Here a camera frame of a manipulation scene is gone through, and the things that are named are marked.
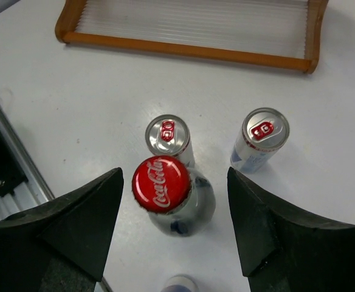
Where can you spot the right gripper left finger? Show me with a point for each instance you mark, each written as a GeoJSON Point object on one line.
{"type": "Point", "coordinates": [61, 245]}

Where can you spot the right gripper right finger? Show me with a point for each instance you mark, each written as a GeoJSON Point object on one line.
{"type": "Point", "coordinates": [283, 247]}

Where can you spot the cola bottle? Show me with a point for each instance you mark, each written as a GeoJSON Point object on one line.
{"type": "Point", "coordinates": [179, 200]}

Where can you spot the blue silver can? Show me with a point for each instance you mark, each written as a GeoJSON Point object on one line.
{"type": "Point", "coordinates": [169, 135]}

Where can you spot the wooden three-tier shelf rack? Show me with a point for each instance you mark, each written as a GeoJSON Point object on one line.
{"type": "Point", "coordinates": [278, 34]}

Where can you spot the aluminium front rail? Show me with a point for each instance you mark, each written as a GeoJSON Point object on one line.
{"type": "Point", "coordinates": [21, 185]}

